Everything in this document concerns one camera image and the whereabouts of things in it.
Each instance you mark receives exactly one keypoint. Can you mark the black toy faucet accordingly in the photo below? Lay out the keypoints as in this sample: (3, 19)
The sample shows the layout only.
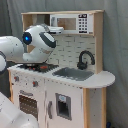
(83, 64)

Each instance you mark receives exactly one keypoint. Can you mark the wooden toy kitchen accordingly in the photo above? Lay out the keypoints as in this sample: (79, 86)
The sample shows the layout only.
(88, 97)

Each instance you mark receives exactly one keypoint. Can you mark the black toy stovetop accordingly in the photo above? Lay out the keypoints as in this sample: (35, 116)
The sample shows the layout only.
(43, 68)

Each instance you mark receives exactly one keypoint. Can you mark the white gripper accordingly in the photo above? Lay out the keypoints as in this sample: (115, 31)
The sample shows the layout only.
(54, 30)

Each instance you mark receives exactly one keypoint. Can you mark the white toy microwave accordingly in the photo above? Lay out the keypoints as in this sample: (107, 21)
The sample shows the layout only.
(73, 23)

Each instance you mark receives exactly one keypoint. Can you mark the left red stove knob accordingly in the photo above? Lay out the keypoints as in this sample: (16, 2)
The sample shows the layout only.
(16, 78)

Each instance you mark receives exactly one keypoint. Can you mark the grey cupboard door handle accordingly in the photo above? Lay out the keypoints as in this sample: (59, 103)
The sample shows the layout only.
(49, 109)

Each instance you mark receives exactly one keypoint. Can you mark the grey ice dispenser panel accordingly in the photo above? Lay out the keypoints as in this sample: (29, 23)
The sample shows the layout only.
(63, 106)

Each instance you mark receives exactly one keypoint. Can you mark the right red stove knob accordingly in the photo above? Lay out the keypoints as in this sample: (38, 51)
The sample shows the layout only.
(35, 84)

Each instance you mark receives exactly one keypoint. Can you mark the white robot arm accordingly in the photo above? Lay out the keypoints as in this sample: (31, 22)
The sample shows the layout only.
(37, 45)

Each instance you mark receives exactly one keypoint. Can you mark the red stove knob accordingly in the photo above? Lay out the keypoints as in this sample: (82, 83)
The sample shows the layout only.
(35, 84)
(16, 78)

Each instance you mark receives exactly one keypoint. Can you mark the grey toy sink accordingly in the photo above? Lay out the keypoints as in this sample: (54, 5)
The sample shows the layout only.
(73, 74)

